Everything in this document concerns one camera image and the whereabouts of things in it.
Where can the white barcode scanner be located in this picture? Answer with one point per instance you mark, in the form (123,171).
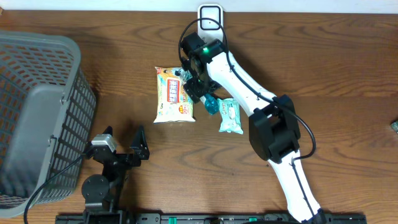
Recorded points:
(211,16)

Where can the dark green round-logo box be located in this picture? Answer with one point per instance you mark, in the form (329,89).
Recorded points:
(394,126)

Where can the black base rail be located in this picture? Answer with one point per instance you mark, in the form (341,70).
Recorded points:
(186,218)

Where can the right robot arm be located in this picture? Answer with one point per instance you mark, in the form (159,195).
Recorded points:
(273,123)

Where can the pale green small packet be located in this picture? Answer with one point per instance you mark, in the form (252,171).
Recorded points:
(230,114)

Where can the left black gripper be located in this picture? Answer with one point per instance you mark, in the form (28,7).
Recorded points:
(140,153)

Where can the teal spray bottle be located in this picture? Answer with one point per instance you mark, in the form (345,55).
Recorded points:
(210,103)

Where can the grey plastic shopping basket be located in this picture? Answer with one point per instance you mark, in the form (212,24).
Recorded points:
(47,111)

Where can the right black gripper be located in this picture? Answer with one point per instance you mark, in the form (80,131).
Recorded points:
(193,90)

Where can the yellow wet wipes pack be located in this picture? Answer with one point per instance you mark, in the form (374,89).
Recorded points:
(174,105)

